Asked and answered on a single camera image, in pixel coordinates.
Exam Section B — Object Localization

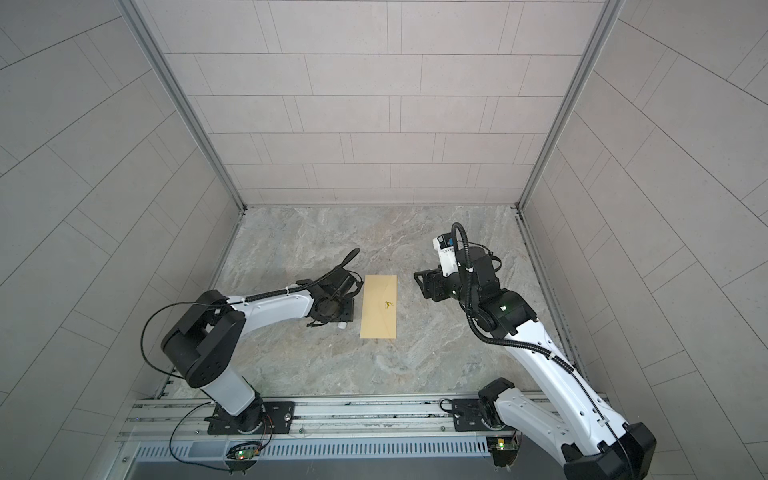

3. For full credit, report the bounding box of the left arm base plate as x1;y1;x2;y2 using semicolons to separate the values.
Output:
204;399;295;435

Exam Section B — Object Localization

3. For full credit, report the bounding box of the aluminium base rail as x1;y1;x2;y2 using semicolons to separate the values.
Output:
117;393;496;441

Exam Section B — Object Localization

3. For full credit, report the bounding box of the green circuit board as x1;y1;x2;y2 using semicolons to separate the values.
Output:
225;441;262;472
486;437;520;468

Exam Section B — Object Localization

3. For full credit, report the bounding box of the left green circuit board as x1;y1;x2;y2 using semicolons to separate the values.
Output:
225;441;262;472

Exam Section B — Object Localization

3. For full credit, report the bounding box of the right black corrugated cable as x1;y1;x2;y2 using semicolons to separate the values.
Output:
450;221;577;373

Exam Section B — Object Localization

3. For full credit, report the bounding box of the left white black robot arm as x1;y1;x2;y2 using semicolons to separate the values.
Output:
161;266;364;434

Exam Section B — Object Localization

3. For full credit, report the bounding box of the white slotted cable duct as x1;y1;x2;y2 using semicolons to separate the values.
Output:
135;436;490;464

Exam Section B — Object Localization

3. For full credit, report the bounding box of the right green circuit board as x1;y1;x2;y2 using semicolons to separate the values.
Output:
486;437;520;468

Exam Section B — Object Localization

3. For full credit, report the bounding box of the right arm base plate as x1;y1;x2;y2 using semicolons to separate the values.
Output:
441;398;514;432

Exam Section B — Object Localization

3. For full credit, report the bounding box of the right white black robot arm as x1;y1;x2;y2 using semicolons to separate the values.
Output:
414;235;657;479

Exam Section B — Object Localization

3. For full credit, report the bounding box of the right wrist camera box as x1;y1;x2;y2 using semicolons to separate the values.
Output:
433;233;458;277

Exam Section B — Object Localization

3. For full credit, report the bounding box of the yellow paper envelope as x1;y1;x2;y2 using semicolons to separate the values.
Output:
360;275;398;339

